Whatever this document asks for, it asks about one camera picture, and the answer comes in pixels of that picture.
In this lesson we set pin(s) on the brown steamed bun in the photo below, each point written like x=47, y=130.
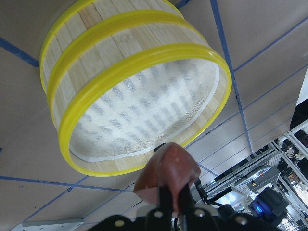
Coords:
x=172, y=167

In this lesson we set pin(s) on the yellow bamboo steamer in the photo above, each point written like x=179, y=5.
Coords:
x=79, y=17
x=130, y=83

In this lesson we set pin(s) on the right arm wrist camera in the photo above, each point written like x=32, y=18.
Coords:
x=270, y=206

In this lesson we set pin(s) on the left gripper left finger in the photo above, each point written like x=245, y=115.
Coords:
x=149, y=218

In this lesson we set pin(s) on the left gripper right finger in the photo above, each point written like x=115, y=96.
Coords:
x=205, y=217

